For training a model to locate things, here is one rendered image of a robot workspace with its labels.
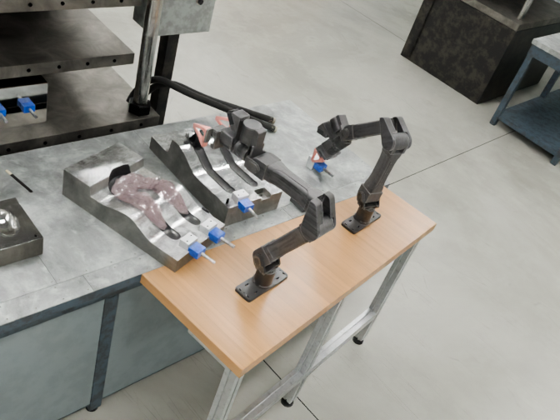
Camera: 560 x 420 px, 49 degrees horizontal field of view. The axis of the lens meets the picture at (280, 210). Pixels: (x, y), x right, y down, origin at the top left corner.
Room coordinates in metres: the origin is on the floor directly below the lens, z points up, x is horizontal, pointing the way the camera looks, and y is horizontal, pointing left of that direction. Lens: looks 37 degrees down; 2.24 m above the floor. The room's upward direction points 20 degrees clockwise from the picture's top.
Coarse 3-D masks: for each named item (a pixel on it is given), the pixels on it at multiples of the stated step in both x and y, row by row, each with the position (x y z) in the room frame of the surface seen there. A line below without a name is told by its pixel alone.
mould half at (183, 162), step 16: (192, 128) 2.13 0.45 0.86; (160, 144) 1.95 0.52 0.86; (176, 144) 1.89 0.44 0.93; (208, 144) 1.96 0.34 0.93; (176, 160) 1.88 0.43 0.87; (192, 160) 1.86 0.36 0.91; (224, 160) 1.94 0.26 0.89; (240, 160) 1.99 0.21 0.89; (176, 176) 1.87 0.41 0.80; (192, 176) 1.81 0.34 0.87; (208, 176) 1.83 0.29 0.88; (224, 176) 1.86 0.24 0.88; (192, 192) 1.80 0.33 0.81; (208, 192) 1.75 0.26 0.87; (224, 192) 1.76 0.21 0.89; (272, 192) 1.86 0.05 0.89; (208, 208) 1.74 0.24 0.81; (224, 208) 1.69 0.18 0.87; (256, 208) 1.80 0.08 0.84; (272, 208) 1.87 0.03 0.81
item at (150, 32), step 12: (156, 0) 2.21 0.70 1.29; (156, 12) 2.22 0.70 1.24; (144, 24) 2.22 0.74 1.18; (156, 24) 2.22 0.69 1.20; (144, 36) 2.21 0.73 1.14; (156, 36) 2.23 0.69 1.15; (144, 48) 2.21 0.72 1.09; (144, 60) 2.21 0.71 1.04; (144, 72) 2.21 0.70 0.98; (144, 84) 2.21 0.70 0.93; (144, 96) 2.22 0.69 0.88; (132, 108) 2.20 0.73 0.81; (144, 108) 2.21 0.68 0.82
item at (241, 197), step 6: (234, 192) 1.74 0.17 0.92; (240, 192) 1.75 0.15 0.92; (246, 192) 1.76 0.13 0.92; (234, 198) 1.73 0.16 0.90; (240, 198) 1.73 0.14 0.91; (246, 198) 1.75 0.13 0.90; (240, 204) 1.72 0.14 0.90; (246, 204) 1.72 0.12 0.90; (252, 204) 1.73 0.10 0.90; (246, 210) 1.71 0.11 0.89; (252, 210) 1.71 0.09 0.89
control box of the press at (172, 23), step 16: (144, 0) 2.42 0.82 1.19; (176, 0) 2.44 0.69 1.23; (192, 0) 2.50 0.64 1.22; (208, 0) 2.57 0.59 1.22; (144, 16) 2.41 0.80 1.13; (176, 16) 2.45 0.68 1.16; (192, 16) 2.52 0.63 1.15; (208, 16) 2.58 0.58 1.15; (160, 32) 2.39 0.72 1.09; (176, 32) 2.46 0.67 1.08; (192, 32) 2.53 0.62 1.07; (160, 48) 2.51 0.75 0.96; (176, 48) 2.53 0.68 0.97; (160, 64) 2.50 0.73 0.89; (160, 96) 2.50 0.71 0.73; (160, 112) 2.51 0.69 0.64
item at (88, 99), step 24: (72, 72) 2.35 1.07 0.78; (96, 72) 2.42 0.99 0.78; (48, 96) 2.11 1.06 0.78; (72, 96) 2.17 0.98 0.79; (96, 96) 2.23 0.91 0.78; (120, 96) 2.30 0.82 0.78; (48, 120) 1.96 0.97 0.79; (72, 120) 2.01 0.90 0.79; (96, 120) 2.06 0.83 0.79; (120, 120) 2.12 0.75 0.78; (144, 120) 2.20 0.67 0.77; (0, 144) 1.72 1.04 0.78; (24, 144) 1.79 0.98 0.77; (48, 144) 1.86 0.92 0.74
